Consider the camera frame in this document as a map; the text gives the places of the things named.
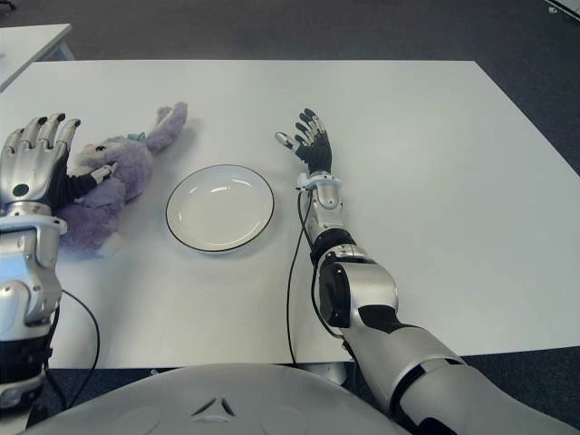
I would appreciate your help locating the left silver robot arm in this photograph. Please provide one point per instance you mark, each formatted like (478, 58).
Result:
(22, 272)

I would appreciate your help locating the grey table leg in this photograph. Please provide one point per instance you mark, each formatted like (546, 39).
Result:
(335, 372)

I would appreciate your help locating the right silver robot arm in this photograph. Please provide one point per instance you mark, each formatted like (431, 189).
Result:
(371, 285)

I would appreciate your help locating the purple plush bunny doll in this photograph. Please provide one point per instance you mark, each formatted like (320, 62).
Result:
(127, 158)

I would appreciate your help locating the white side table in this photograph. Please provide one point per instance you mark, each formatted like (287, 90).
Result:
(27, 41)

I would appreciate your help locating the white background object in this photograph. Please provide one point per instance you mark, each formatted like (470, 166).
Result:
(566, 4)

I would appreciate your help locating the grey robot torso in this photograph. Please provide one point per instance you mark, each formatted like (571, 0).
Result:
(226, 399)

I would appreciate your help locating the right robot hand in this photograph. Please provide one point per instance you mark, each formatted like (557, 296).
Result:
(317, 151)

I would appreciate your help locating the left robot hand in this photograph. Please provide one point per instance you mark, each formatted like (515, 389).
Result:
(27, 167)

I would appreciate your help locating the white plate black rim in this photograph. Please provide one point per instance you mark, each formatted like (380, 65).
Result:
(219, 210)

